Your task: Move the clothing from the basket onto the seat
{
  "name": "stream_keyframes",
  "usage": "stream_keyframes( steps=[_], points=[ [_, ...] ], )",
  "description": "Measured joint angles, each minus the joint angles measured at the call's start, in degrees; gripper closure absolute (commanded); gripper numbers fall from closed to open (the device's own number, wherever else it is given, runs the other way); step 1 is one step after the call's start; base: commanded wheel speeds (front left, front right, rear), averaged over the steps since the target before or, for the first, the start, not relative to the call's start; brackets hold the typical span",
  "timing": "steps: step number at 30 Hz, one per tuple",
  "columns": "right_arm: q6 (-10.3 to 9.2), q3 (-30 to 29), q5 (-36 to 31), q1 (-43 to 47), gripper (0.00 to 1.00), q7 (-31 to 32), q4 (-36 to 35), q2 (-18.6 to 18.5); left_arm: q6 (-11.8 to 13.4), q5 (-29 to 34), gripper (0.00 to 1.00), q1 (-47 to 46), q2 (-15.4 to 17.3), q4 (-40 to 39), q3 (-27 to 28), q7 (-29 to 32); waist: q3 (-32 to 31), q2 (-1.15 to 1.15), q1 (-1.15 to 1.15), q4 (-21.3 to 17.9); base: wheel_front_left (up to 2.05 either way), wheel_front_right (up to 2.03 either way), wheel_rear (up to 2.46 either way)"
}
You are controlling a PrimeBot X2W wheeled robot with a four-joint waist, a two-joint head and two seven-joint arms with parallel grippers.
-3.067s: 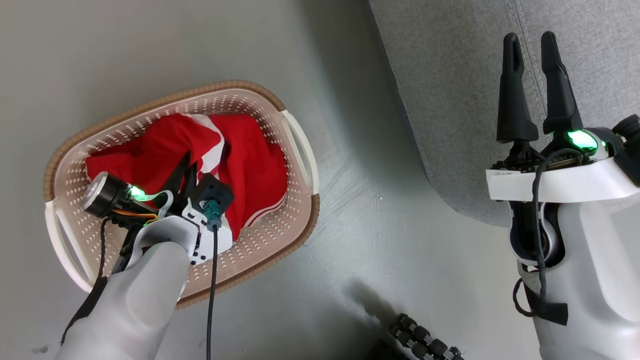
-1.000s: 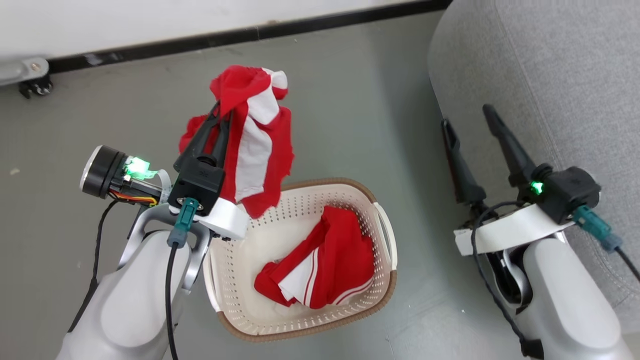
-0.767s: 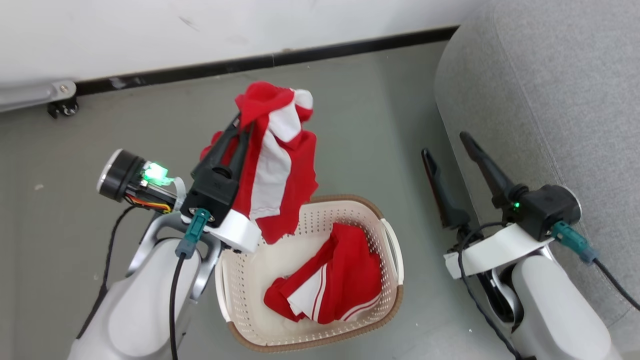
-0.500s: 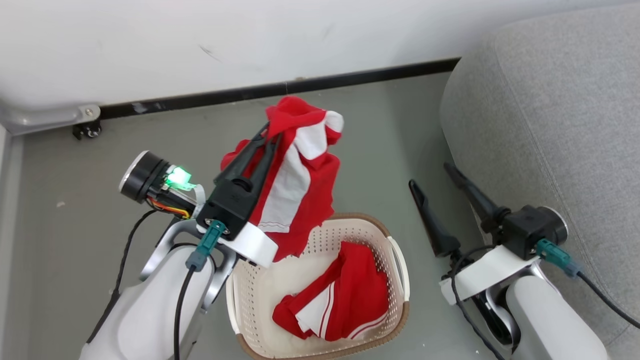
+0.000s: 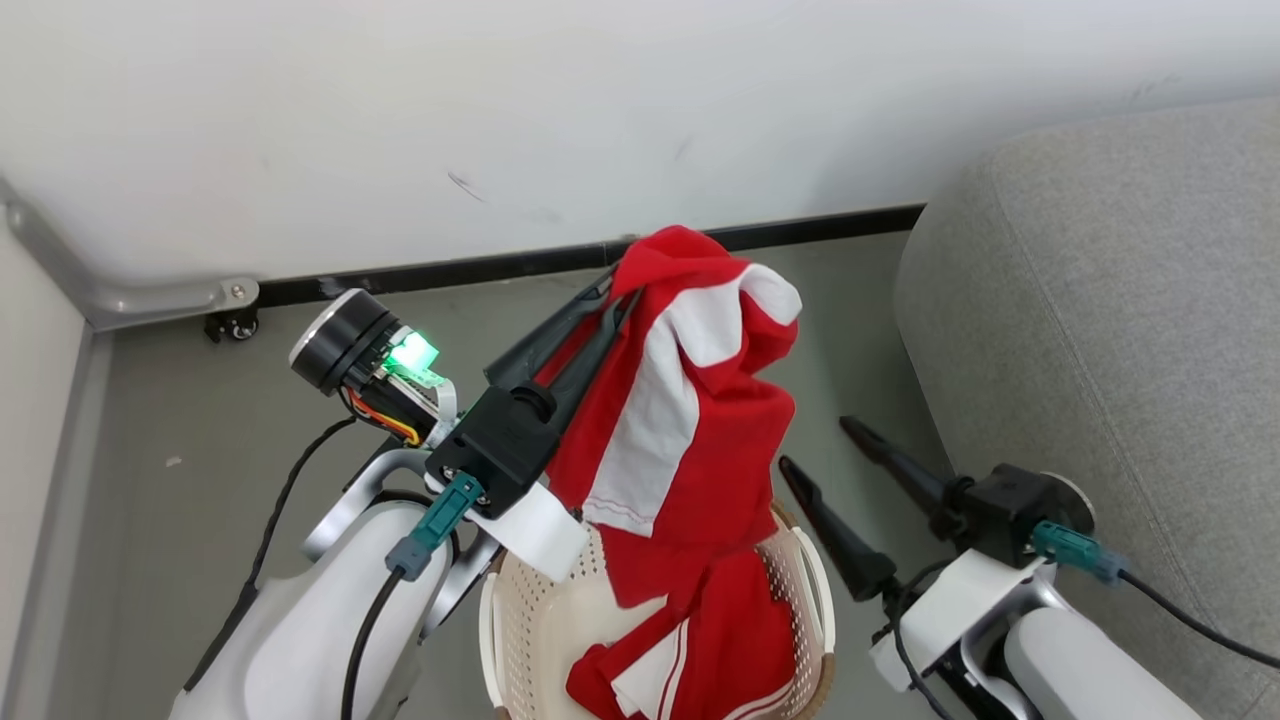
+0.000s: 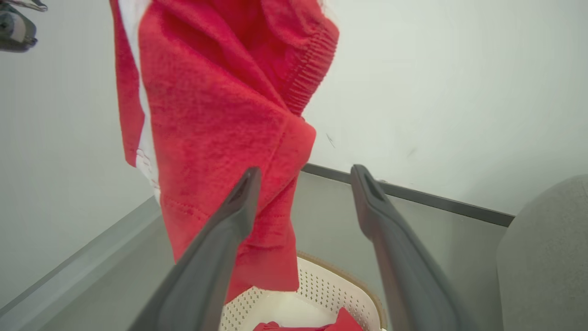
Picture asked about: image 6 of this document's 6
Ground grey fabric sofa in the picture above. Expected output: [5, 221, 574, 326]
[496, 175, 588, 331]

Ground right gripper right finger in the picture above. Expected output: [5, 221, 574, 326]
[351, 164, 478, 331]

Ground black baseboard strip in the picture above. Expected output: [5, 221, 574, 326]
[301, 163, 515, 227]

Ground cream perforated laundry basket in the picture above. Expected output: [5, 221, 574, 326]
[220, 251, 388, 331]

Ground red and white jersey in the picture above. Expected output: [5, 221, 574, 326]
[253, 307, 363, 331]

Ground red shorts with white stripe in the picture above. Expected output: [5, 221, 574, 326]
[109, 0, 340, 304]

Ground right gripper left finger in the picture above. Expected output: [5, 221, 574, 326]
[129, 166, 262, 331]

